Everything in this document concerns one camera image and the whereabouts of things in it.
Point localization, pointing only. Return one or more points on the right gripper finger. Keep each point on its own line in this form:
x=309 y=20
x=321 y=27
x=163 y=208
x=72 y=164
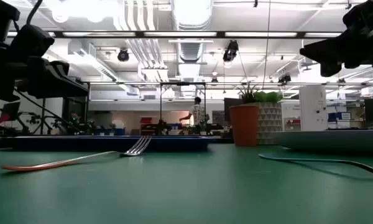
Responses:
x=329 y=71
x=326 y=51

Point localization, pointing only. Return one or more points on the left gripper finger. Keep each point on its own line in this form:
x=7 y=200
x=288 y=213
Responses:
x=49 y=85
x=61 y=68

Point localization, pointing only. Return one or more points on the blue-grey plate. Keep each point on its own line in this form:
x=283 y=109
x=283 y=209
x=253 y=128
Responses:
x=329 y=140

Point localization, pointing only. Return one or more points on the silver metal fork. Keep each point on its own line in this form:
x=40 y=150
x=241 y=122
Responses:
x=81 y=158

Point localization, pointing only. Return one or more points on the orange plastic cup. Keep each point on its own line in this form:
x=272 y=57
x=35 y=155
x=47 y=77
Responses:
x=244 y=124

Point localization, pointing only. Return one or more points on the black background robot arm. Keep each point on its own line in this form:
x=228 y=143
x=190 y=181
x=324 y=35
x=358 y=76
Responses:
x=34 y=119

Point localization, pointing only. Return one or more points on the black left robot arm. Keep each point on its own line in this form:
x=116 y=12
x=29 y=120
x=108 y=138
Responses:
x=0 y=18

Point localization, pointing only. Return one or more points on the dark blue tray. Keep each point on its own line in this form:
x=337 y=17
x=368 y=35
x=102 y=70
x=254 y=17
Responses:
x=96 y=143

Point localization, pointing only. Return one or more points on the small black tilted monitor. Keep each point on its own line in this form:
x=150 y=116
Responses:
x=11 y=110

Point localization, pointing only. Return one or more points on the white square column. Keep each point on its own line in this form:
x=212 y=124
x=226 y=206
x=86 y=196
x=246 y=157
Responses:
x=312 y=109

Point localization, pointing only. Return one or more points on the black ceiling spotlight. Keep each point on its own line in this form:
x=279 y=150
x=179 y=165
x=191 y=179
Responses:
x=284 y=78
x=123 y=55

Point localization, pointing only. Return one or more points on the red padded object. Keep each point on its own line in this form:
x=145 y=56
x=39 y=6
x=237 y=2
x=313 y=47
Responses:
x=1 y=119

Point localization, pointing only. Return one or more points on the blue storage bins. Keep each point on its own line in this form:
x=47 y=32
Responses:
x=338 y=119

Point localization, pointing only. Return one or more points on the red shelf bins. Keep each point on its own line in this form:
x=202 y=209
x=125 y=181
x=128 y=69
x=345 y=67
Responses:
x=292 y=124

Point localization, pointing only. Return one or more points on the green potted plant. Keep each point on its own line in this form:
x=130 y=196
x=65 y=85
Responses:
x=267 y=96

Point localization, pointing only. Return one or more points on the white triangle-patterned planter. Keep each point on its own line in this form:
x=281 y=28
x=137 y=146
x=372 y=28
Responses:
x=270 y=124

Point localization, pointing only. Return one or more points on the red storage bin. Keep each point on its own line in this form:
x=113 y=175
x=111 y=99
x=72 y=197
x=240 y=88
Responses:
x=146 y=120

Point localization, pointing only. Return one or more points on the black computer monitor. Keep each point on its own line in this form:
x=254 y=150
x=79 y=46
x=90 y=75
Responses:
x=231 y=109

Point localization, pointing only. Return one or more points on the black overhead light bar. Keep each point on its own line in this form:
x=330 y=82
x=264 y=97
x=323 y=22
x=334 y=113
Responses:
x=180 y=34

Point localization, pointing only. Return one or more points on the person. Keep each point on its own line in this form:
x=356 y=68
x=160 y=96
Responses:
x=198 y=113

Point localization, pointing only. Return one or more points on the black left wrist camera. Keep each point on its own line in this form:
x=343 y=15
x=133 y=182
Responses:
x=31 y=40

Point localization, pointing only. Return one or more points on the wide black station frame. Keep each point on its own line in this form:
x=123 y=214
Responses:
x=87 y=102

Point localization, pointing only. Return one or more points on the black hanging overhead camera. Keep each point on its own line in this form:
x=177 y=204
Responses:
x=230 y=51

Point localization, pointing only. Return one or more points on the narrow black station frame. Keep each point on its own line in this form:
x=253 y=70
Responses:
x=160 y=105

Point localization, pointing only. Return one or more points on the round silver ventilation duct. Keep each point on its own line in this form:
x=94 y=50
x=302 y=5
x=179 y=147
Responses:
x=191 y=51

